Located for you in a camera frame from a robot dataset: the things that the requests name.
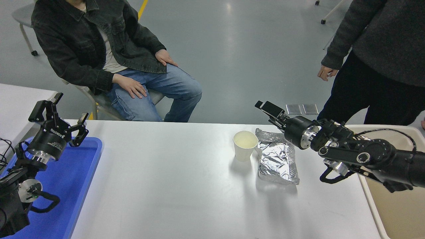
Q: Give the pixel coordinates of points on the grey wheeled chair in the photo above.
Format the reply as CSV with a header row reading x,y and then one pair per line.
x,y
23,15

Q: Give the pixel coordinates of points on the pale chair under seated person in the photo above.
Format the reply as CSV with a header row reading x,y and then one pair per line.
x,y
156,97

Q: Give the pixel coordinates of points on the silver foil tray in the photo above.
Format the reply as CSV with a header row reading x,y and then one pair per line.
x,y
277,162

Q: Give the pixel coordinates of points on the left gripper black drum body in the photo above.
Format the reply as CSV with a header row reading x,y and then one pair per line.
x,y
49,139

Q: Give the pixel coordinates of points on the large pale beige bin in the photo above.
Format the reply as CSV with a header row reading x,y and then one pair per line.
x,y
398,212

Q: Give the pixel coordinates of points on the seated person's left hand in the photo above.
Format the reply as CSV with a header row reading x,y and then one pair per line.
x,y
164,58

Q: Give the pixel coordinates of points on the blue plastic tray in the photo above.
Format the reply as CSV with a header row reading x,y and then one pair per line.
x,y
66,179

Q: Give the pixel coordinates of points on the seated person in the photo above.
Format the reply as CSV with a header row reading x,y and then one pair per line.
x,y
73,43

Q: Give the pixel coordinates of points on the standing person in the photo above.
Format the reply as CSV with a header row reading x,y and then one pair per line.
x,y
382,43

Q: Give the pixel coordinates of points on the seated person's right hand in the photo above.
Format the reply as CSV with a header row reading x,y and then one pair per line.
x,y
131,87

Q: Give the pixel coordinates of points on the white wheeled chair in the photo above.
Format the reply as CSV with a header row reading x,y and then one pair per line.
x,y
333,11

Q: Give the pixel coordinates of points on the white paper cup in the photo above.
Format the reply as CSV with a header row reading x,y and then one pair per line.
x,y
244,149

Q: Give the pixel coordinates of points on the standing person's right hand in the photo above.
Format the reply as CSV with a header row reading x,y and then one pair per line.
x,y
327,73

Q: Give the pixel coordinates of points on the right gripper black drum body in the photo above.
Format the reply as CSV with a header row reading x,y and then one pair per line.
x,y
297,131

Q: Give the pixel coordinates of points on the metal floor socket plate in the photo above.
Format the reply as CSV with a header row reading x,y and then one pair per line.
x,y
310,109
293,109

